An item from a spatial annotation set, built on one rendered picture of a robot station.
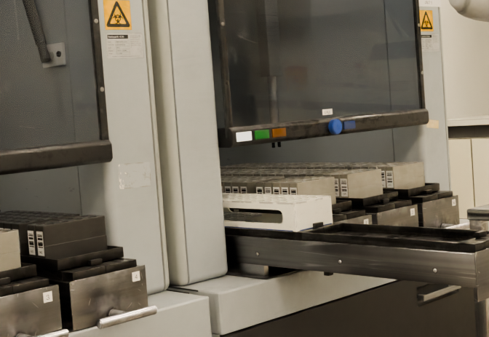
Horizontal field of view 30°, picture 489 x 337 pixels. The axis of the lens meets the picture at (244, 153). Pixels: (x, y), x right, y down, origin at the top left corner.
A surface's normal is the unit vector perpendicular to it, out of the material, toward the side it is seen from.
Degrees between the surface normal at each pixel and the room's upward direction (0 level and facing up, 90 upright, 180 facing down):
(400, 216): 90
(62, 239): 90
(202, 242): 90
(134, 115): 90
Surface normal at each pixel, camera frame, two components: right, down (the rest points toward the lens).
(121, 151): 0.70, -0.01
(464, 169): -0.71, 0.09
